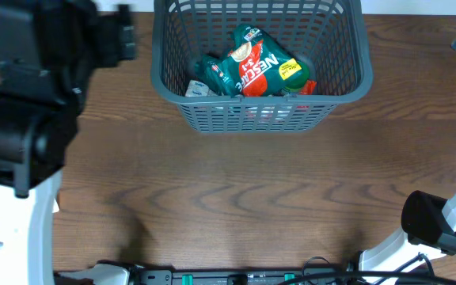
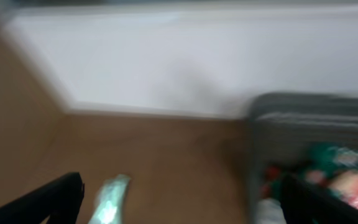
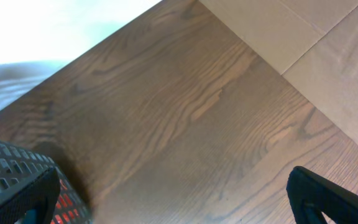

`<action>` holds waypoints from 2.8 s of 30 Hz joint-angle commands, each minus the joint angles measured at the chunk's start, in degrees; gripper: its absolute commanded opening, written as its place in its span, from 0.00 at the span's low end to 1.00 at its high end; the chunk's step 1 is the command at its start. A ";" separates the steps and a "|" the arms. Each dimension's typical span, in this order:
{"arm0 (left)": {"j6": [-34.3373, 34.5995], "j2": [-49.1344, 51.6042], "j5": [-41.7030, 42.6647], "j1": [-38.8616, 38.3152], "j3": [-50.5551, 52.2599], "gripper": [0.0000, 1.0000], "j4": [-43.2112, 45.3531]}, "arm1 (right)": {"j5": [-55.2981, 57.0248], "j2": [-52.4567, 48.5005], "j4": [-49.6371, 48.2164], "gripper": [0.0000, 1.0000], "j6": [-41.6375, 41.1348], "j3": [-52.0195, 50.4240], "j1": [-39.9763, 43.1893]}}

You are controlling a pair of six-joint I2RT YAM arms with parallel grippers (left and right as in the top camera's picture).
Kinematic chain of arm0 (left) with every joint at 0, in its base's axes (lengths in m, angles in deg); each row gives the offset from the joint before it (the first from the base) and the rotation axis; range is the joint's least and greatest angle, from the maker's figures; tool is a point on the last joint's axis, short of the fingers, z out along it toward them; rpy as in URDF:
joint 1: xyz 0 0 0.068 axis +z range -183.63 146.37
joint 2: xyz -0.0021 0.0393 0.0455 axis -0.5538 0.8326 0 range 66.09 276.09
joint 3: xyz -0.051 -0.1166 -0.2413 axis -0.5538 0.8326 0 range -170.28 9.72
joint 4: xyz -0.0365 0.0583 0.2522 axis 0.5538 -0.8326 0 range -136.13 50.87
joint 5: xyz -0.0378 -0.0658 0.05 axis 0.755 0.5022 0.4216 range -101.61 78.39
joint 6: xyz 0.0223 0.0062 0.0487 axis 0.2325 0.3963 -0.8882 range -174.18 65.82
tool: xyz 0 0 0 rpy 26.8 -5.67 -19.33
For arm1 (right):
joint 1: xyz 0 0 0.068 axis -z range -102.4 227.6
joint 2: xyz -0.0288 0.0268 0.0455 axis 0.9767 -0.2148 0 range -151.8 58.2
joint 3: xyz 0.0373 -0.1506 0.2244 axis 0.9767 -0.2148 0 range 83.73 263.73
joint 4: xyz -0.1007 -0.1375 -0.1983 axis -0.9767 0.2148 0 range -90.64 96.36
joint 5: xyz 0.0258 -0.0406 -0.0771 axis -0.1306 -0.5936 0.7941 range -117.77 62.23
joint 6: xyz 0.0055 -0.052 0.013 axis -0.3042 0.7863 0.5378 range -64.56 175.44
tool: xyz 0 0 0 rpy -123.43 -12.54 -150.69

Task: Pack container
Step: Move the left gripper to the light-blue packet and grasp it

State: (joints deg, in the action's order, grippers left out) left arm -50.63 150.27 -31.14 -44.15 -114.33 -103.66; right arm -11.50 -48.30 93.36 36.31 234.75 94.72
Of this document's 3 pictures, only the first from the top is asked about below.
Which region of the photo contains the clear bag of tissue packs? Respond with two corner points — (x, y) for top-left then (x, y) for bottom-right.
(185, 80), (217, 97)

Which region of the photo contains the green Nescafe coffee bag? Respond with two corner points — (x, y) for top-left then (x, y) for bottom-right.
(195, 24), (310, 97)

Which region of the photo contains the green lid jar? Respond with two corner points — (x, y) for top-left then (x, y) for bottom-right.
(283, 73), (309, 93)

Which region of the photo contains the orange spaghetti packet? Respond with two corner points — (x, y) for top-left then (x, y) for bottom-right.
(298, 80), (317, 95)

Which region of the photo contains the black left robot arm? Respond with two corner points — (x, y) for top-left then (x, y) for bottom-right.
(0, 0), (137, 284)

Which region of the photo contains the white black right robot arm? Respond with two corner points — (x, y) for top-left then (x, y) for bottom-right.
(351, 191), (456, 284)

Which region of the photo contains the grey plastic basket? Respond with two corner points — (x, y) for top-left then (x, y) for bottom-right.
(150, 0), (373, 133)

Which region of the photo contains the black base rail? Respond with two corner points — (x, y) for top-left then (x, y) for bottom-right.
(53, 260), (371, 285)

